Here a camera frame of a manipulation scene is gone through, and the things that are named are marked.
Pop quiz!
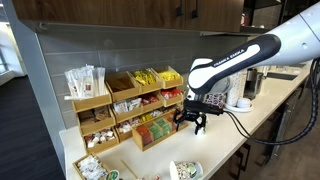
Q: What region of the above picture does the brown packets pile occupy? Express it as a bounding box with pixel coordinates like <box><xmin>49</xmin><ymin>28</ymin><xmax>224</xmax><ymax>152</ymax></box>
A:
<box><xmin>78</xmin><ymin>106</ymin><xmax>113</xmax><ymax>126</ymax></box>

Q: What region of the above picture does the brown wooden wall cabinet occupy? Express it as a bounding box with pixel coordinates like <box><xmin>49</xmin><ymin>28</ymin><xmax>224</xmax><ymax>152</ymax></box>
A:
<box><xmin>11</xmin><ymin>0</ymin><xmax>246</xmax><ymax>34</ymax></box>

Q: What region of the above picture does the small white green container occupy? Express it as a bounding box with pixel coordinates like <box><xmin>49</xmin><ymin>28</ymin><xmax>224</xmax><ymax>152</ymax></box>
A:
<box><xmin>105</xmin><ymin>169</ymin><xmax>120</xmax><ymax>180</ymax></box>

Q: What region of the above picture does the wide wooden tiered organizer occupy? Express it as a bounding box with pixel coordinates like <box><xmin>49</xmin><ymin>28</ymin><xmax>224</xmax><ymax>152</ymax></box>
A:
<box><xmin>105</xmin><ymin>65</ymin><xmax>184</xmax><ymax>143</ymax></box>

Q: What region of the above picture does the black wire pod carousel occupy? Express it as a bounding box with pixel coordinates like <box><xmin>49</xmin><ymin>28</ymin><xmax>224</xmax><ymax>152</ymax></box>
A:
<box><xmin>202</xmin><ymin>92</ymin><xmax>226</xmax><ymax>109</ymax></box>

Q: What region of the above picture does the dark lower cabinet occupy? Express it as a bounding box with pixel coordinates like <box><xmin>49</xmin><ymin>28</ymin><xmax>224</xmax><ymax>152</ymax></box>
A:
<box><xmin>209</xmin><ymin>79</ymin><xmax>309</xmax><ymax>180</ymax></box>

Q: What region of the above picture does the white sugar packets pile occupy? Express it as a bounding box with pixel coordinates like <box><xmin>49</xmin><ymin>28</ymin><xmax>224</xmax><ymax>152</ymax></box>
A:
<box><xmin>77</xmin><ymin>155</ymin><xmax>108</xmax><ymax>180</ymax></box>

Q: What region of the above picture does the orange tea bag row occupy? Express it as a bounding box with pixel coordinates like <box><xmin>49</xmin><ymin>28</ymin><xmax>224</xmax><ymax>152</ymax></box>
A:
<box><xmin>165</xmin><ymin>113</ymin><xmax>178</xmax><ymax>132</ymax></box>

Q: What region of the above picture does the yellow stick packets pile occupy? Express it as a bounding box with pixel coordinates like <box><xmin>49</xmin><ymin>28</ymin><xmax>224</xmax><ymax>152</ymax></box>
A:
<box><xmin>130</xmin><ymin>69</ymin><xmax>157</xmax><ymax>87</ymax></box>

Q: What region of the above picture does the white plastic lid stack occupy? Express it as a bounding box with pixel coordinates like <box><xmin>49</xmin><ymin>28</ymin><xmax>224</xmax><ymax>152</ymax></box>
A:
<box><xmin>236</xmin><ymin>97</ymin><xmax>253</xmax><ymax>109</ymax></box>

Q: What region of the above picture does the narrow wooden tiered organizer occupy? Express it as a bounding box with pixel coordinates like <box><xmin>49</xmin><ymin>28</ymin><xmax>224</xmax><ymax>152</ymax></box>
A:
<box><xmin>71</xmin><ymin>93</ymin><xmax>121</xmax><ymax>155</ymax></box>

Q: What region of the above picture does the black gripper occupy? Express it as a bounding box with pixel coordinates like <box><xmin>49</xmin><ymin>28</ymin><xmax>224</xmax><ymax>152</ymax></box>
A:
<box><xmin>172</xmin><ymin>99</ymin><xmax>208</xmax><ymax>132</ymax></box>

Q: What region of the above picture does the dark open wall shelf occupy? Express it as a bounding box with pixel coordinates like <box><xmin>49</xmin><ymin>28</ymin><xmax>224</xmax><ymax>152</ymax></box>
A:
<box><xmin>240</xmin><ymin>0</ymin><xmax>320</xmax><ymax>34</ymax></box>

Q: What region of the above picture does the wooden tea bag box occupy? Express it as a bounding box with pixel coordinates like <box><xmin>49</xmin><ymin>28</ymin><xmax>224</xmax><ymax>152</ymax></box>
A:
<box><xmin>131</xmin><ymin>113</ymin><xmax>183</xmax><ymax>153</ymax></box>

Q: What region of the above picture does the creamer cups pile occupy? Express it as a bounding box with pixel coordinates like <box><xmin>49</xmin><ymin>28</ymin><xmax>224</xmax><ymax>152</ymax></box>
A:
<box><xmin>83</xmin><ymin>128</ymin><xmax>117</xmax><ymax>148</ymax></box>

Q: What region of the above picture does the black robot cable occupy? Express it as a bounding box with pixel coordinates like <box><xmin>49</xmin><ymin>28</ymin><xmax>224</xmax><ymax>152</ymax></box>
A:
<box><xmin>223</xmin><ymin>58</ymin><xmax>320</xmax><ymax>146</ymax></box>

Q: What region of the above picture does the tall patterned paper cup stack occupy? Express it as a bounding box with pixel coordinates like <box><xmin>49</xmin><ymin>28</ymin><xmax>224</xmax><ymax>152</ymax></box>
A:
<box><xmin>225</xmin><ymin>69</ymin><xmax>248</xmax><ymax>108</ymax></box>

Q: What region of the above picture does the dark sink basin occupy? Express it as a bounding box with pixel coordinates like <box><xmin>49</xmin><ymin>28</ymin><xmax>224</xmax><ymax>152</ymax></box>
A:
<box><xmin>266</xmin><ymin>67</ymin><xmax>303</xmax><ymax>81</ymax></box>

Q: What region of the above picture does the black cabinet handle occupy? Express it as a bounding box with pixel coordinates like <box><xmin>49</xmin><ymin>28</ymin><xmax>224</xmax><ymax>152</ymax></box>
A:
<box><xmin>191</xmin><ymin>0</ymin><xmax>200</xmax><ymax>19</ymax></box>
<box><xmin>175</xmin><ymin>0</ymin><xmax>184</xmax><ymax>18</ymax></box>

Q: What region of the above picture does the red white packets pile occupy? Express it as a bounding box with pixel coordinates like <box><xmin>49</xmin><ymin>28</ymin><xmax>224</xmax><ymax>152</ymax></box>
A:
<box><xmin>140</xmin><ymin>94</ymin><xmax>160</xmax><ymax>107</ymax></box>

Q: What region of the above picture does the red white packet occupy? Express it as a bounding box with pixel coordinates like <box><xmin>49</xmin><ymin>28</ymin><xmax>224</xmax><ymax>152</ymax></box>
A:
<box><xmin>138</xmin><ymin>173</ymin><xmax>162</xmax><ymax>180</ymax></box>

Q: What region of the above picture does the red tea bag row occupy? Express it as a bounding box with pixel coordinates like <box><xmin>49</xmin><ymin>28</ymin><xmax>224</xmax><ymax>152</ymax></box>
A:
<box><xmin>136</xmin><ymin>124</ymin><xmax>153</xmax><ymax>146</ymax></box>

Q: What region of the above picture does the wooden packet box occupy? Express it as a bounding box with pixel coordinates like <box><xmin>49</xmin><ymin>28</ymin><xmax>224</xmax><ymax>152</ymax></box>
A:
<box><xmin>72</xmin><ymin>153</ymin><xmax>112</xmax><ymax>180</ymax></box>

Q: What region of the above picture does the green tea bag row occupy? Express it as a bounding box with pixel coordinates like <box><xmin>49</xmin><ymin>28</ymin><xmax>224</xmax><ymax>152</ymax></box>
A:
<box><xmin>155</xmin><ymin>118</ymin><xmax>172</xmax><ymax>136</ymax></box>
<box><xmin>148</xmin><ymin>123</ymin><xmax>163</xmax><ymax>141</ymax></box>

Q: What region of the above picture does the wooden stir stick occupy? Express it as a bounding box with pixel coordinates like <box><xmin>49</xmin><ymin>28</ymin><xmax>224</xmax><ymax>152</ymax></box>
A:
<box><xmin>120</xmin><ymin>159</ymin><xmax>139</xmax><ymax>180</ymax></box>

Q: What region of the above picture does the white round tray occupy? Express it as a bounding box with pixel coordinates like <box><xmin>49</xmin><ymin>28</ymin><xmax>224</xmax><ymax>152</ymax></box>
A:
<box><xmin>223</xmin><ymin>102</ymin><xmax>254</xmax><ymax>113</ymax></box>

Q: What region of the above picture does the wrapped stirrers bundle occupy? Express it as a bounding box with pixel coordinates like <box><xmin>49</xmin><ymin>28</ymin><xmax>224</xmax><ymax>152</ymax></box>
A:
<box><xmin>63</xmin><ymin>64</ymin><xmax>108</xmax><ymax>102</ymax></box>

